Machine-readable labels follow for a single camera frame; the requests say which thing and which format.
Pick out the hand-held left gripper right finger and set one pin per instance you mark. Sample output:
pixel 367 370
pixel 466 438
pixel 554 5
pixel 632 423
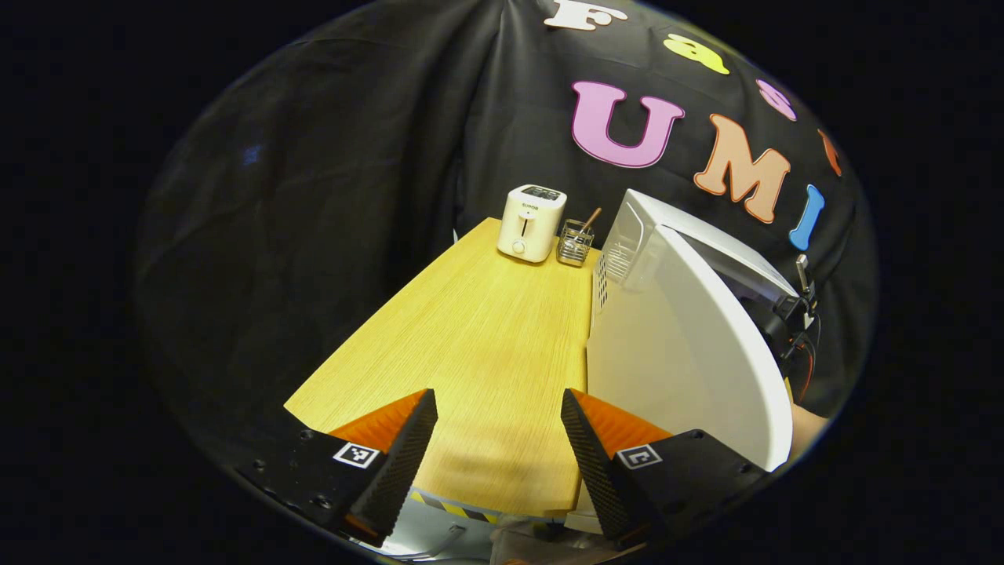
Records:
pixel 596 471

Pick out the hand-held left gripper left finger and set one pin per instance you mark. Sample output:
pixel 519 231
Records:
pixel 400 471

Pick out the white microwave oven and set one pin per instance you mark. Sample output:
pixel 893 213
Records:
pixel 682 353

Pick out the yellow black striped tape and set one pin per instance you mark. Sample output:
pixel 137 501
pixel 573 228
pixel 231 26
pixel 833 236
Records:
pixel 455 508

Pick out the wooden utensil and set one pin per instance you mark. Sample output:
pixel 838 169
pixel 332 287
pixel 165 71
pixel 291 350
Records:
pixel 590 220

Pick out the cream toaster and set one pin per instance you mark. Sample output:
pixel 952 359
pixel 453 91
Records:
pixel 532 227

